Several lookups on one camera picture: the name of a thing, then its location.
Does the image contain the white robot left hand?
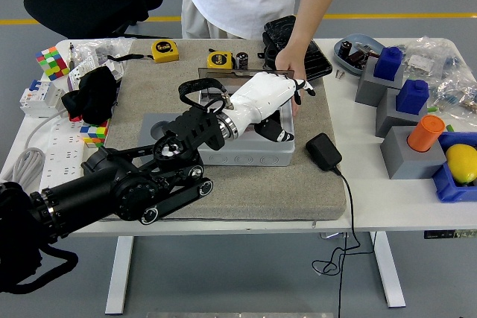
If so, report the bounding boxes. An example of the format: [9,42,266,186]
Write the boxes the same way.
[225,71,316,144]

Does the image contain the person's left hand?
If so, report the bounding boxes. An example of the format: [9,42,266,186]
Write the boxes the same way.
[274,46,310,117]

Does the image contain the smoky transparent box lid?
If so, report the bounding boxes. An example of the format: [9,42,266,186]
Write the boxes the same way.
[197,67,297,80]

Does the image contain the grey plastic junction box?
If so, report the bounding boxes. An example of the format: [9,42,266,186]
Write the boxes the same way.
[195,86,297,167]

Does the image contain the orange cylinder battery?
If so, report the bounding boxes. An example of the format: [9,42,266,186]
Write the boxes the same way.
[406,115,446,153]

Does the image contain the black device under case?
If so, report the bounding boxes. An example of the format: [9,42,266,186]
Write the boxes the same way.
[260,31,290,71]

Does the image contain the glossy black flat case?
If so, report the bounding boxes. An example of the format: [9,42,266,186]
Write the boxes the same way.
[263,15,333,83]

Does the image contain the light blue dish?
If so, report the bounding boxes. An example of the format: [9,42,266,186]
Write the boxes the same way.
[334,34,387,76]

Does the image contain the yellow round tape measure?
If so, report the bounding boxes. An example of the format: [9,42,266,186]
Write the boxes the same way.
[206,51,235,70]

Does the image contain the brown electronic parts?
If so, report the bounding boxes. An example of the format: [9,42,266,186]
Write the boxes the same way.
[348,44,378,69]

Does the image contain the black office chair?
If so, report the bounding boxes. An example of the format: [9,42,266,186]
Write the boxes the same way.
[22,0,165,39]

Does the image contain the grey block holder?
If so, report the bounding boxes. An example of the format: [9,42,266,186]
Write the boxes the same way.
[354,56,405,107]
[379,125,448,180]
[375,87,429,139]

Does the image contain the black power adapter plug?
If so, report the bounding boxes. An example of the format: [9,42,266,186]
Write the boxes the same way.
[305,132,343,172]

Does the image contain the yellow square tape measure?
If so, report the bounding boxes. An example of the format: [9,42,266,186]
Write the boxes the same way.
[107,39,180,64]

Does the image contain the clear plastic bag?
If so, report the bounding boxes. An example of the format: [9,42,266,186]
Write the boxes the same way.
[74,36,135,73]

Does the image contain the blue plastic block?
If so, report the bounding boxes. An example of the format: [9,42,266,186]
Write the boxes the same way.
[373,46,403,81]
[395,79,430,115]

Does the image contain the grey-brown mat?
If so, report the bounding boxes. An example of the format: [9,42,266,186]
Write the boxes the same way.
[100,39,347,221]

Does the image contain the grey block with round hole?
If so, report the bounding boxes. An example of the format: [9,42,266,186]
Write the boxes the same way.
[139,112,183,151]

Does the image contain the white packet with purple print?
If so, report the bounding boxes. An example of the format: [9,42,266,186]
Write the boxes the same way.
[66,55,124,90]

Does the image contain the clear bag of components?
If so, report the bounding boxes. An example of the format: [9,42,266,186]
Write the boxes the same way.
[404,36,471,86]
[434,78,477,120]

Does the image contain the large colourful puzzle cube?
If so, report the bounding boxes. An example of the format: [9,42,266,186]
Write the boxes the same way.
[34,45,72,81]

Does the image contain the black cloth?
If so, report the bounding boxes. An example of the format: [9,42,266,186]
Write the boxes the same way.
[61,66,119,125]

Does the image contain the white table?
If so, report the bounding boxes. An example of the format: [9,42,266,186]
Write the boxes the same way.
[0,37,477,315]

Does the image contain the small colourful puzzle cube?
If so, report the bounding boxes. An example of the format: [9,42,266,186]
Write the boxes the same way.
[80,118,112,149]

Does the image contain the white circuit breaker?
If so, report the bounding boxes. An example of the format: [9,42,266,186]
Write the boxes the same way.
[19,78,65,118]

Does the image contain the yellow lemon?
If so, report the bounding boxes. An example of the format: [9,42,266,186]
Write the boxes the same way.
[445,143,477,185]

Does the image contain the white power strip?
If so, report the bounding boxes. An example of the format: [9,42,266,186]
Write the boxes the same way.
[39,115,89,191]

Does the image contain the blue plastic bin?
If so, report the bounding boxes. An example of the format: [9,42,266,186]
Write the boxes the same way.
[432,131,477,203]

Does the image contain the table control panel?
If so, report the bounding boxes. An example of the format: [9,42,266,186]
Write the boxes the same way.
[423,229,477,240]

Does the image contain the black adapter cord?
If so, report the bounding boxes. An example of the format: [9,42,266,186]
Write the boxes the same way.
[311,167,376,318]

